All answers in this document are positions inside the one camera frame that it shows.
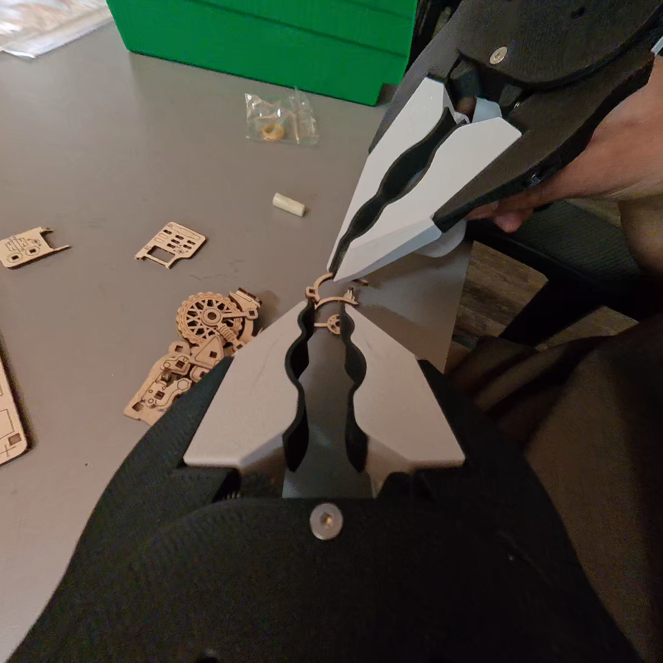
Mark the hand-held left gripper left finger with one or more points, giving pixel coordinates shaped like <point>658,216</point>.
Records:
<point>243,409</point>

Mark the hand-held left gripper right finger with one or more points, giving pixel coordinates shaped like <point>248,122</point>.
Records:
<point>404,409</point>

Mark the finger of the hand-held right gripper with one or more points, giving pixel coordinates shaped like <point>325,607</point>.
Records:
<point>399,134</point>
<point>466,155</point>

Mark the small curved wooden puzzle piece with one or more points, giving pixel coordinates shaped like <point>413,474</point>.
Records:
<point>331,325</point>

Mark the grey desk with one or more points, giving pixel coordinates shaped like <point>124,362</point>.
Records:
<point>103,155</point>

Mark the person's right hand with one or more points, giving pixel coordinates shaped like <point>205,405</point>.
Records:
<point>611,160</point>

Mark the wooden puzzle pieces cluster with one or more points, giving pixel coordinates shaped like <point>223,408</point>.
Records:
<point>165,378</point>

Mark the wooden gear wheel assembly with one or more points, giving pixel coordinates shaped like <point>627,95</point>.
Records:
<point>210,317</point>

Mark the small clear plastic parts bag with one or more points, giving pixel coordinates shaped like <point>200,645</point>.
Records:
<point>279,121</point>

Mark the pale short cylinder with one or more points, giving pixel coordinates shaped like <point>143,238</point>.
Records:
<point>289,204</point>

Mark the black office chair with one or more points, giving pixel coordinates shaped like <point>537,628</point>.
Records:
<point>580,259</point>

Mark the green box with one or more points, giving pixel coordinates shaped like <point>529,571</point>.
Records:
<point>259,36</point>

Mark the flat slotted wooden puzzle piece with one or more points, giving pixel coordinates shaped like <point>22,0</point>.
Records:
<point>173,243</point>

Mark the person's brown trouser legs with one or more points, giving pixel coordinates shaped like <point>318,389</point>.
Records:
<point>595,440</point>

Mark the wooden puzzle sheet with cutouts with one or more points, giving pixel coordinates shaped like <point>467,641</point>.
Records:
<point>9,414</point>

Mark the flat notched wooden puzzle piece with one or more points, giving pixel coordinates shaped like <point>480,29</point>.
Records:
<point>26,249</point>

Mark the crinkled clear plastic wrapper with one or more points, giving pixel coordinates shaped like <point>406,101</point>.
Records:
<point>41,23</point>

